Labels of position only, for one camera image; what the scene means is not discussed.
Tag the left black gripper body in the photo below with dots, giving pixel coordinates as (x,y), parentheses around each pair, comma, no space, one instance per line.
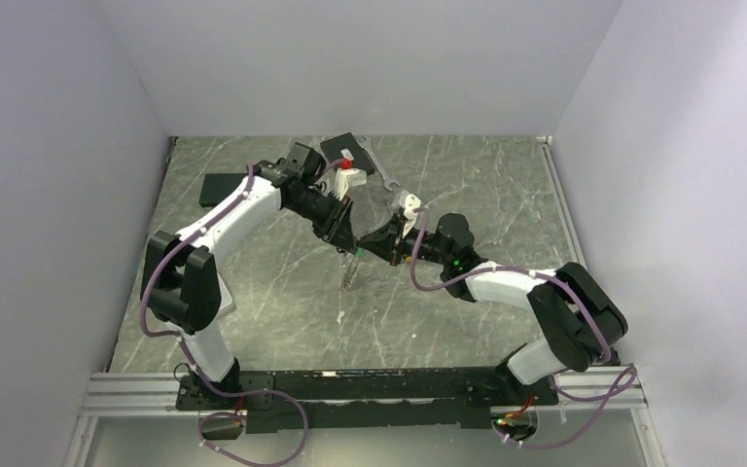
(326,212)

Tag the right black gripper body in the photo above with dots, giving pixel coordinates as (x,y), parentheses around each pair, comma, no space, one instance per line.
(405,245)

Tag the metal disc with keyrings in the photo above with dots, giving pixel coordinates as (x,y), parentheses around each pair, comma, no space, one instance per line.
(349,265)

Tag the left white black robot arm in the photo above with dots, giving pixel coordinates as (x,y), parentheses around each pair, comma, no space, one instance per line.
(182,285)

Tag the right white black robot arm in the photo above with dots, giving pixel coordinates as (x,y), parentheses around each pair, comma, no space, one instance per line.
(579,322)

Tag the black rectangular box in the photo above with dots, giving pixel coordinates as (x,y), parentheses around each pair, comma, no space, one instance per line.
(348,146)

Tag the silver open-end wrench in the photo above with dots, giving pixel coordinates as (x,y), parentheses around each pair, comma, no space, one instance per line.
(390,183)

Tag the black flat tray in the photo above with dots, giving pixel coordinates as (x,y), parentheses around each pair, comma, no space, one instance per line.
(218,186)

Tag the grey white rectangular box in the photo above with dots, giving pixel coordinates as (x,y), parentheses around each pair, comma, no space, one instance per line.
(227,304)

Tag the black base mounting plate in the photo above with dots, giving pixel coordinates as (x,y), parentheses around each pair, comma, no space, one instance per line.
(467,397)

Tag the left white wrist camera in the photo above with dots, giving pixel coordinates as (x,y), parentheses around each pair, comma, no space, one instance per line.
(348,175)

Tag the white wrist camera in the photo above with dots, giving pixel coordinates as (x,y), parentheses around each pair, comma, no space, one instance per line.
(406,206)
(348,175)

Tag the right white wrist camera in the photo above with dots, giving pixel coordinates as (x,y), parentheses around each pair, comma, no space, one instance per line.
(406,206)

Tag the aluminium extrusion rail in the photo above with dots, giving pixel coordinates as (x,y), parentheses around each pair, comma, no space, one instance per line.
(156,394)

